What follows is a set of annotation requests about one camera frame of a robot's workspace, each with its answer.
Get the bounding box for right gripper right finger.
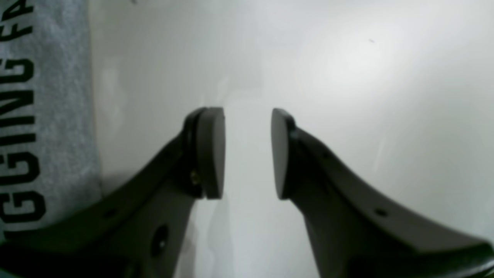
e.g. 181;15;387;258
271;108;493;278

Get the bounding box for grey T-shirt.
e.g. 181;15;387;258
0;0;102;242

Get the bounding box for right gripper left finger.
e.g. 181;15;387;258
1;107;226;278

